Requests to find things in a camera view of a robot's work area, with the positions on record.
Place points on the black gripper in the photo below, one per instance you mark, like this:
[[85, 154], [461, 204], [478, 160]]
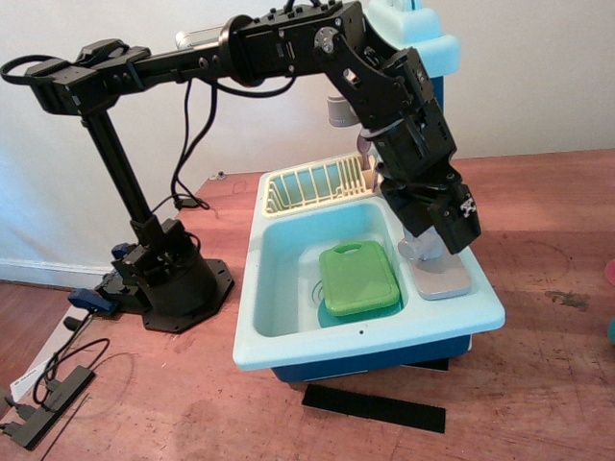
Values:
[[420, 185]]

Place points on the grey toy faucet lever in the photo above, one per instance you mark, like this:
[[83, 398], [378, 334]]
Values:
[[437, 274]]

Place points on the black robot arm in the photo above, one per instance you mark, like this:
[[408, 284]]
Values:
[[163, 277]]

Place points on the green plastic cutting board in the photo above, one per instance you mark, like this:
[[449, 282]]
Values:
[[357, 278]]

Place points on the purple plastic utensil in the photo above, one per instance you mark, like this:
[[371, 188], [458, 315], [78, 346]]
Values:
[[364, 148]]

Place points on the grey toy faucet spout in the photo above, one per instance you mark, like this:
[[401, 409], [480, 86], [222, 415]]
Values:
[[341, 113]]

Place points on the cream dish drying rack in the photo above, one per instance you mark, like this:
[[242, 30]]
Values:
[[317, 184]]

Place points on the pink object at edge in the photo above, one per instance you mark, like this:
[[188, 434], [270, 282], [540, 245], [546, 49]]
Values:
[[609, 271]]

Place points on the light blue toy sink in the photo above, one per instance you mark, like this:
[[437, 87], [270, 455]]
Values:
[[283, 324]]

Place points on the black velcro strip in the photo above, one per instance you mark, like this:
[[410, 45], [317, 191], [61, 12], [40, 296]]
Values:
[[397, 412]]

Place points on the teal object at edge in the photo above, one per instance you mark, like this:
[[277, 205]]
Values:
[[611, 332]]

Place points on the blue clamp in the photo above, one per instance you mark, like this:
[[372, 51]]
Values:
[[92, 302]]

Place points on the white paper sheet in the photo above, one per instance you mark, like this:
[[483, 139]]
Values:
[[20, 387]]

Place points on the black usb hub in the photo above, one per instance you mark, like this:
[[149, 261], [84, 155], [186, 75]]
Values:
[[36, 421]]

